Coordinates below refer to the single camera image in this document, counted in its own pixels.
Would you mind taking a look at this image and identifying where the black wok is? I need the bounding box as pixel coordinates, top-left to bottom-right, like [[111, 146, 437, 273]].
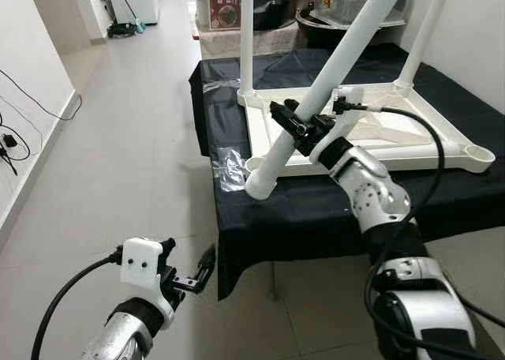
[[296, 9, 411, 49]]

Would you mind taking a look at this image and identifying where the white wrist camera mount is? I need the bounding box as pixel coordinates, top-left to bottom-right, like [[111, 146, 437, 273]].
[[121, 238, 178, 313], [312, 85, 368, 159]]

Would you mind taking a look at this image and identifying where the black plastic bag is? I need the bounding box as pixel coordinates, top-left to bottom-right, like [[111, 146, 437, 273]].
[[252, 0, 297, 31]]

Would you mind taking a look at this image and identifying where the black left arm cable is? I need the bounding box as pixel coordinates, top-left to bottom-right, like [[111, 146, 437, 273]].
[[30, 253, 127, 360]]

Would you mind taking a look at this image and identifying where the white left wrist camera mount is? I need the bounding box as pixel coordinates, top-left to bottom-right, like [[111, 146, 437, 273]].
[[121, 238, 178, 313]]

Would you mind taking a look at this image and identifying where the white chest freezer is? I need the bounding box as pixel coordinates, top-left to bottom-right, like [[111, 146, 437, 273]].
[[107, 0, 159, 25]]

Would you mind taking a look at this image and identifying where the black tablecloth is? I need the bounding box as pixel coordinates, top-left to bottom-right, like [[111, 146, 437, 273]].
[[188, 44, 505, 302]]

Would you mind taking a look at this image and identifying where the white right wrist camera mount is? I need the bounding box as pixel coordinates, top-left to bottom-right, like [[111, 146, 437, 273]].
[[312, 85, 368, 159]]

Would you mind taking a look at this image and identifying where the clear tape cross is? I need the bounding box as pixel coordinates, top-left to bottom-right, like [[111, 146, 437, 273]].
[[215, 147, 253, 191]]

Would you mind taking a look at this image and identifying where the black floor mop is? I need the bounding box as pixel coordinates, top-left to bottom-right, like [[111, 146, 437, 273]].
[[107, 0, 147, 39]]

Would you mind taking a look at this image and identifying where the clear tape strip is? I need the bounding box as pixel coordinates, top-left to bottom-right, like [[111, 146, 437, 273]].
[[204, 80, 241, 92]]

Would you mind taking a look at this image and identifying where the beige stone bench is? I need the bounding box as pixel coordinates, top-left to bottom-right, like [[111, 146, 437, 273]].
[[193, 24, 301, 61]]

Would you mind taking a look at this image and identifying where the orange lid storage box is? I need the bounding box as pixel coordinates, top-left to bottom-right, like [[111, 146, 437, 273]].
[[195, 0, 245, 31]]

